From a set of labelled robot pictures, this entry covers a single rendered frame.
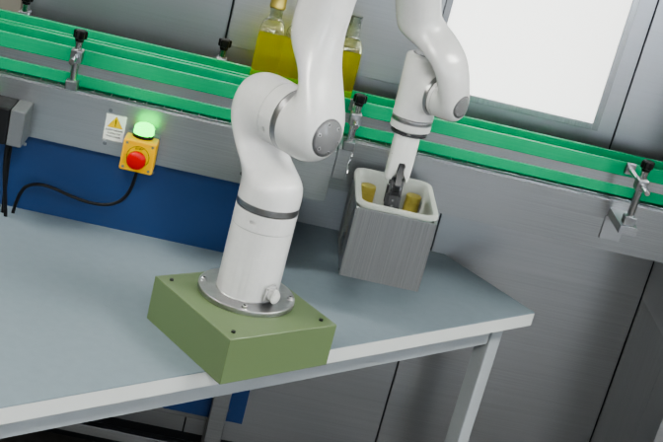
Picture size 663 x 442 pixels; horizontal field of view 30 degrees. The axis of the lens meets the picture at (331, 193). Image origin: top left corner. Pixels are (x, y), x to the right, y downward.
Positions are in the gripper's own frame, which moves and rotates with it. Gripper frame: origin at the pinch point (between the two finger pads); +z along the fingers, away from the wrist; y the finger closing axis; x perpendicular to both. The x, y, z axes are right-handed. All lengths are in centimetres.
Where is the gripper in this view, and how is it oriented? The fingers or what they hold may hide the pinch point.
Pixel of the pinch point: (392, 199)
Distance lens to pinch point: 257.6
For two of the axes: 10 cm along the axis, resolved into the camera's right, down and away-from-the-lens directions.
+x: 9.7, 2.2, 0.1
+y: -0.7, 3.3, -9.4
